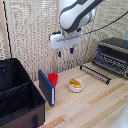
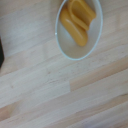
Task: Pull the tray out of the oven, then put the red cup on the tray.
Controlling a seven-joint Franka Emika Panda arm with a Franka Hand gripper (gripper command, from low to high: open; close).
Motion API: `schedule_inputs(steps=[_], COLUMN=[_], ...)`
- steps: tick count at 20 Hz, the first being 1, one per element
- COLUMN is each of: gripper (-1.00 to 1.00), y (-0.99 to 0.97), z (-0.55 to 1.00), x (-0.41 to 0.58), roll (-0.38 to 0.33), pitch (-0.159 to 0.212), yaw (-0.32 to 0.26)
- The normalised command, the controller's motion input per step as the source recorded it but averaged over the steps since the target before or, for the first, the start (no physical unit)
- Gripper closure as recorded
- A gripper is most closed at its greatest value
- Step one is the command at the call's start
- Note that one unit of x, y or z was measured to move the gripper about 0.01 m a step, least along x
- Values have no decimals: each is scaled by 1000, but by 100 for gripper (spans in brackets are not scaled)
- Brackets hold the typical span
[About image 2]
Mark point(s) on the white round bowl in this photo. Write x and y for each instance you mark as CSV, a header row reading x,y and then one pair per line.
x,y
71,48

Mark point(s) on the long yellow banana piece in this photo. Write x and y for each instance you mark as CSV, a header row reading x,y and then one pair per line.
x,y
74,29

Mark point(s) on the curved yellow banana piece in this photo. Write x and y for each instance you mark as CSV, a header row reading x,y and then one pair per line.
x,y
82,12

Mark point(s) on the dark blue binder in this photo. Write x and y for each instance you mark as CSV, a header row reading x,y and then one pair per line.
x,y
1,53

